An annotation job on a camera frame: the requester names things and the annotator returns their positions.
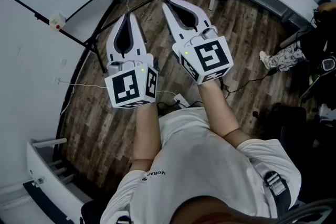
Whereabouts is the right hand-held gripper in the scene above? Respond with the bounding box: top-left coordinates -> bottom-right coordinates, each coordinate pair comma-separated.
162,0 -> 234,85

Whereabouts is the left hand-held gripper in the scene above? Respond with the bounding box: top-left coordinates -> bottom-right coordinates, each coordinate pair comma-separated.
104,13 -> 159,109

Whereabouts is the person's right forearm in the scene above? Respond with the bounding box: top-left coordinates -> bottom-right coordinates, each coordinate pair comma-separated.
197,78 -> 244,141

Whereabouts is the person's left forearm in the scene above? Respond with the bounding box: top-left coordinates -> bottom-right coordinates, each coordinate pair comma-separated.
132,101 -> 161,164

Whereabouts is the white box with red button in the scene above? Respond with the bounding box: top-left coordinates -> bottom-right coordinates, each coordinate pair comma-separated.
49,12 -> 66,33

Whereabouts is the white power strip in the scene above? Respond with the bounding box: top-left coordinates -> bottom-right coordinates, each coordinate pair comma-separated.
173,93 -> 191,109

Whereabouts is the person's white t-shirt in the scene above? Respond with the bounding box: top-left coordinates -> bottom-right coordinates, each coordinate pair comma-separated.
100,106 -> 302,224

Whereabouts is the white metal rack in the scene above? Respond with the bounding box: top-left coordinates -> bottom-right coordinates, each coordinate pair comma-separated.
26,137 -> 88,224

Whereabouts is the black flat panel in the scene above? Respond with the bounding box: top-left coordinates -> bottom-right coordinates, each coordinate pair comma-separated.
22,179 -> 72,224

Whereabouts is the thin white cable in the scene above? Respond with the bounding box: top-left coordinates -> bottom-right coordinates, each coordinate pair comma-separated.
59,78 -> 182,117

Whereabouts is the black floor cable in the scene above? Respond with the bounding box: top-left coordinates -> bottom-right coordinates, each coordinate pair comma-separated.
220,69 -> 279,95

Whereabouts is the black harness strap with buckle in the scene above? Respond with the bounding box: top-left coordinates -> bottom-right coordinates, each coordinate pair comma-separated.
112,215 -> 132,224
262,169 -> 292,218

